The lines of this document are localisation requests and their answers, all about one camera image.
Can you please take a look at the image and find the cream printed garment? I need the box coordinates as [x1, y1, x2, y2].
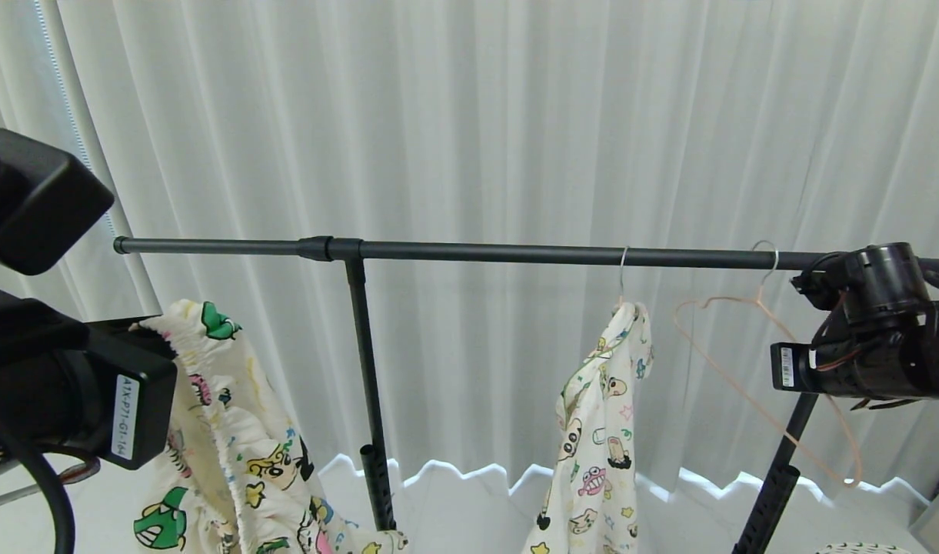
[523, 302, 654, 554]
[135, 300, 408, 554]

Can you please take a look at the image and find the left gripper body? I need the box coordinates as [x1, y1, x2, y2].
[0, 286, 178, 470]

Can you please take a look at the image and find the white laundry basket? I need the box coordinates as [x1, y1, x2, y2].
[815, 542, 912, 554]

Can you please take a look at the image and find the black cable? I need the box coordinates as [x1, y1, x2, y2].
[0, 415, 76, 554]
[794, 252, 847, 289]

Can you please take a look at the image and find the white curtain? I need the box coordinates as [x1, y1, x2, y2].
[0, 0, 939, 501]

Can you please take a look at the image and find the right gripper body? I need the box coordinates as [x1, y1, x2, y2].
[771, 342, 854, 395]

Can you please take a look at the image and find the black clothes rack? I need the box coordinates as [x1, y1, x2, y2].
[114, 236, 939, 554]

